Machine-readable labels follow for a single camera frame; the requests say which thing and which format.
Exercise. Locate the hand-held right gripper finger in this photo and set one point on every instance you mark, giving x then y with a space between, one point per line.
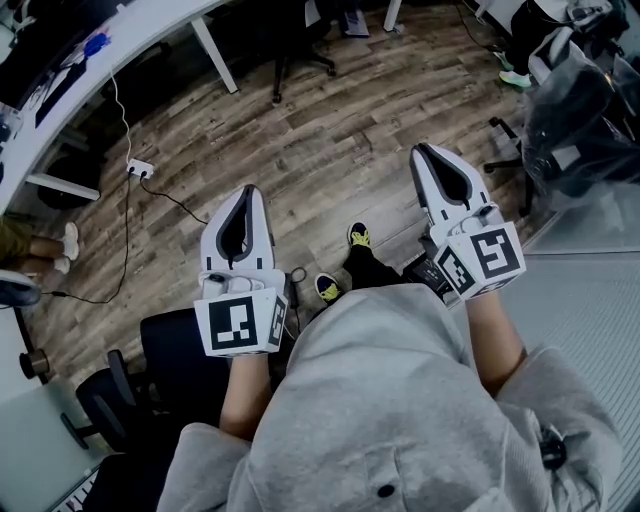
422 190
477 199

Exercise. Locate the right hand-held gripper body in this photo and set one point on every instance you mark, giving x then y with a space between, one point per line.
490 255

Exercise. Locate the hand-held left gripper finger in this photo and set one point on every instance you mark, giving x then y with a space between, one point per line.
262 235
210 245

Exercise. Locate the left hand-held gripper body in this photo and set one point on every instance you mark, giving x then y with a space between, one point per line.
240 325

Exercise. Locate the black mesh office chair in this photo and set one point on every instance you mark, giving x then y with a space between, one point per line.
300 40

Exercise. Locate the person's right forearm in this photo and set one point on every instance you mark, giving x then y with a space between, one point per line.
500 345

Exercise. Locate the person's left forearm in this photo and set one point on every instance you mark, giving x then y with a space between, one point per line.
245 395

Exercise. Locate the plastic-wrapped office chair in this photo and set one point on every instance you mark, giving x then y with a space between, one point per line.
575 125

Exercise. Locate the black display device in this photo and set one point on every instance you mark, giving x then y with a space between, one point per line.
430 277

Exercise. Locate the person's right black shoe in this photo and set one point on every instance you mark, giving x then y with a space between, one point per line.
360 235

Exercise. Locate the person's black shoe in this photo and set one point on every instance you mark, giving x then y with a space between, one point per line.
328 289
360 235

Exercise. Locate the person's left black shoe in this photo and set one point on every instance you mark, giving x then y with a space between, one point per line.
328 289

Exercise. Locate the person's black trousers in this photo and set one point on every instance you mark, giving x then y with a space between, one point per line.
370 267

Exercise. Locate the white power strip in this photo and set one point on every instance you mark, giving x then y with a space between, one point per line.
140 167

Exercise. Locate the person's grey hoodie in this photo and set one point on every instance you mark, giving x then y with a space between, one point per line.
390 400

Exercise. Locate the purple box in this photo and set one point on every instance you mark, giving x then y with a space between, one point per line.
356 22

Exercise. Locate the black clip-on device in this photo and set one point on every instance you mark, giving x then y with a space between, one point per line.
554 450

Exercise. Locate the small black keyboard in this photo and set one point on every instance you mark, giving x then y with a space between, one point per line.
57 95

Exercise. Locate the white curved desk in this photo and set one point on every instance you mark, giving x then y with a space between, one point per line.
145 27

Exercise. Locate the blue object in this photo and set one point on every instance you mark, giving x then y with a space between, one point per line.
96 42

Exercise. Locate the white black striped panel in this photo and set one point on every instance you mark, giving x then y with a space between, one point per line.
75 497

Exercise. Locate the black monitor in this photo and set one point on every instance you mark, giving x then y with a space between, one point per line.
30 60

